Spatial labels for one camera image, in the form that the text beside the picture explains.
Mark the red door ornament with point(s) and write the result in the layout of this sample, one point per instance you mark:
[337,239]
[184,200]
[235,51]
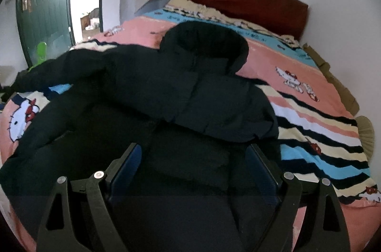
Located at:
[26,0]

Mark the grey wall shelf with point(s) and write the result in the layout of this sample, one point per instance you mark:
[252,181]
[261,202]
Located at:
[148,2]

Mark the flattened brown cardboard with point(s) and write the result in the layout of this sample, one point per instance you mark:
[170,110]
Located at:
[342,88]

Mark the striped cartoon printed blanket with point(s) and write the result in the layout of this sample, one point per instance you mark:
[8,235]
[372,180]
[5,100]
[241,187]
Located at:
[312,127]

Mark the black puffer jacket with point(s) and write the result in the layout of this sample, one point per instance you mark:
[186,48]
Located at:
[178,91]

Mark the beige hand fan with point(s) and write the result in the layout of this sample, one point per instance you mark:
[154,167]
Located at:
[367,133]

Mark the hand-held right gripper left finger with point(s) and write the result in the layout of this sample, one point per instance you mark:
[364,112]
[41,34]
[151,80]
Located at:
[132,161]

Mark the green door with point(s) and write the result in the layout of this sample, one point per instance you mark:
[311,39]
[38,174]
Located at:
[44,2]

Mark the green plastic object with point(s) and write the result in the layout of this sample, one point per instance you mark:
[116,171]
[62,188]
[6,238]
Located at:
[41,52]

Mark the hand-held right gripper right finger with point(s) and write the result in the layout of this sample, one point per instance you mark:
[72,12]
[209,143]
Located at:
[260,168]

